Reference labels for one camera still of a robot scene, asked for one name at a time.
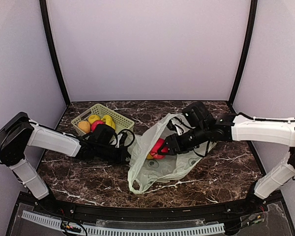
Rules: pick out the white slotted cable duct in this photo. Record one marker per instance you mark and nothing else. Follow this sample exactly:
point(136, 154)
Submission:
point(126, 228)

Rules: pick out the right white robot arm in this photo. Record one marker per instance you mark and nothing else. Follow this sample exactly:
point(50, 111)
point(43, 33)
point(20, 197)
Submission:
point(240, 127)

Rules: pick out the light green plastic bag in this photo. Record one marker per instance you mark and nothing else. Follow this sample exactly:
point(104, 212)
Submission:
point(148, 167)

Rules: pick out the orange toy peach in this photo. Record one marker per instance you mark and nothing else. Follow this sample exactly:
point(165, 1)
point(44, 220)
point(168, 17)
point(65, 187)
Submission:
point(85, 126)

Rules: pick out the red toy fruit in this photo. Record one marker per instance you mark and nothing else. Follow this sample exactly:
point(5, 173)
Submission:
point(159, 150)

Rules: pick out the yellow toy fruit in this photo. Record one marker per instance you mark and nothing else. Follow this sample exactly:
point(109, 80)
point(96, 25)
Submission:
point(151, 155)

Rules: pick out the black frame post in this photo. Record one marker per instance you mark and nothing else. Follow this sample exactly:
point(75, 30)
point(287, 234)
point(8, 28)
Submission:
point(52, 51)
point(244, 52)

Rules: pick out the left black frame post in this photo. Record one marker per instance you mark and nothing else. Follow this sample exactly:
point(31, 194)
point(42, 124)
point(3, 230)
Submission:
point(52, 51)

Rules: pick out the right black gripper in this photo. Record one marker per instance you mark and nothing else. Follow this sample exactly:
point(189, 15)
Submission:
point(171, 141)

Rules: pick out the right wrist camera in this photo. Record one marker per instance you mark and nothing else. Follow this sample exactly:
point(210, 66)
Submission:
point(194, 117)

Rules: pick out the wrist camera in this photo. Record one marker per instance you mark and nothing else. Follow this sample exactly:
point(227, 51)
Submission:
point(194, 117)
point(106, 136)

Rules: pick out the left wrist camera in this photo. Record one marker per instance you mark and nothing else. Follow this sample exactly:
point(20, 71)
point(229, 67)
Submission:
point(106, 136)

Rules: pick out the right black frame post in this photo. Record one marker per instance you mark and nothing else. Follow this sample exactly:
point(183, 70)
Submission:
point(244, 52)

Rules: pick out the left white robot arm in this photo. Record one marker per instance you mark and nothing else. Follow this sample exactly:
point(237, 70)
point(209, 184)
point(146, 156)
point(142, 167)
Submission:
point(21, 132)

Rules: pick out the red toy apple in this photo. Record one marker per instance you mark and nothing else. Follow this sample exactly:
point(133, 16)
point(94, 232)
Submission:
point(96, 124)

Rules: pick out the yellow toy banana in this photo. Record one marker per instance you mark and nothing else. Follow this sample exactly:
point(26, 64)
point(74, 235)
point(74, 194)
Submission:
point(107, 119)

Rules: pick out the light green perforated basket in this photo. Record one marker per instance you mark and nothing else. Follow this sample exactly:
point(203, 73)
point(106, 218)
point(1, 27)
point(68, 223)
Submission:
point(100, 114)

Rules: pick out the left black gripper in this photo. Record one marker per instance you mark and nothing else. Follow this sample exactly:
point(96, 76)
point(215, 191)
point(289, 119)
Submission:
point(124, 152)

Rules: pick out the black front table rail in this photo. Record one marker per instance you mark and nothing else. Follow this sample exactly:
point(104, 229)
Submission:
point(230, 213)

